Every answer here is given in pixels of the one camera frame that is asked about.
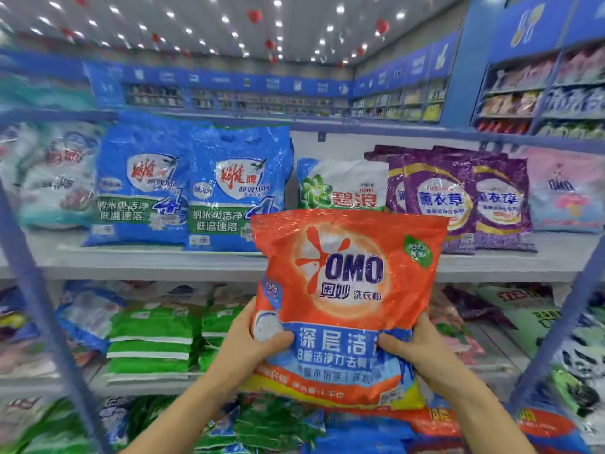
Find orange detergent bag red swirl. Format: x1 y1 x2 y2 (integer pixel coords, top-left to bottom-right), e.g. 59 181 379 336
241 207 448 412

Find pink detergent bag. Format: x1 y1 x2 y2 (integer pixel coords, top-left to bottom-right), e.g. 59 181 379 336
526 148 605 235

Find plain blue detergent bag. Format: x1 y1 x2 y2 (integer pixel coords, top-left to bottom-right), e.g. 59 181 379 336
312 411 417 454

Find wall rack with pink goods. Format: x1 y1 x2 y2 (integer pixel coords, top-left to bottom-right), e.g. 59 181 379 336
473 42 605 140

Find person's left hand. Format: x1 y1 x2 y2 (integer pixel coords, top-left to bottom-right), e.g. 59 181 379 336
203 298 294 394

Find stack of green bags below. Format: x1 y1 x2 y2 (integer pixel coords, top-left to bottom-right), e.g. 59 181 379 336
102 300 249 376

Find grey shelf with blue frame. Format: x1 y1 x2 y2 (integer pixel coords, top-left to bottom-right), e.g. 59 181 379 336
0 108 605 454

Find hanging red lanterns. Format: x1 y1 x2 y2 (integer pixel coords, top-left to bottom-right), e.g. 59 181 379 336
57 0 391 62

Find person's left forearm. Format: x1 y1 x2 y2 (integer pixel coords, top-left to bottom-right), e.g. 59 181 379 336
123 373 247 454

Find blue sign with utensil icons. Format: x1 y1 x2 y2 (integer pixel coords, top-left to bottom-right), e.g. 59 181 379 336
492 0 578 64

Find white green detergent bag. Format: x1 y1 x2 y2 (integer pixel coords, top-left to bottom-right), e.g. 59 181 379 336
296 158 389 212

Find blue sign white lettering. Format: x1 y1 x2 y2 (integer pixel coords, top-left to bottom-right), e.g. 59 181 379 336
565 0 605 48

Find far wall racks with goods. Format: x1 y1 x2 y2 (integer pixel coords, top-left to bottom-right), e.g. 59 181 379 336
123 80 450 124

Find ceiling spotlights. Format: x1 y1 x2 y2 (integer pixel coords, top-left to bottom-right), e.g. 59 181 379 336
0 0 408 53

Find blue wall sign band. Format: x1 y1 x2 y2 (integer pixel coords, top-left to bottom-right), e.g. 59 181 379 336
85 33 461 100

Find person's right hand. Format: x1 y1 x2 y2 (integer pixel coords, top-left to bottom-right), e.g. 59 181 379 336
378 311 474 404

